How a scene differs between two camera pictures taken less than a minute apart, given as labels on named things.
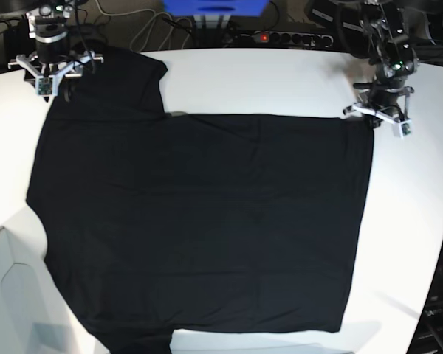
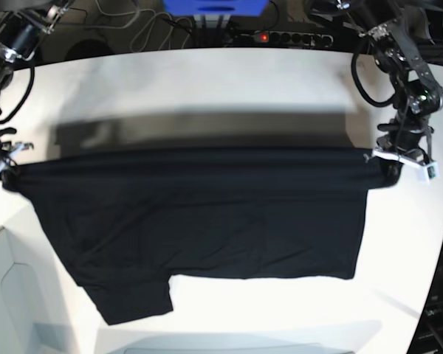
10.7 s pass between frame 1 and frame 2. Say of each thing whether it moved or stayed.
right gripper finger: moved
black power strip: stayed
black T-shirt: moved
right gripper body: moved
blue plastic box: stayed
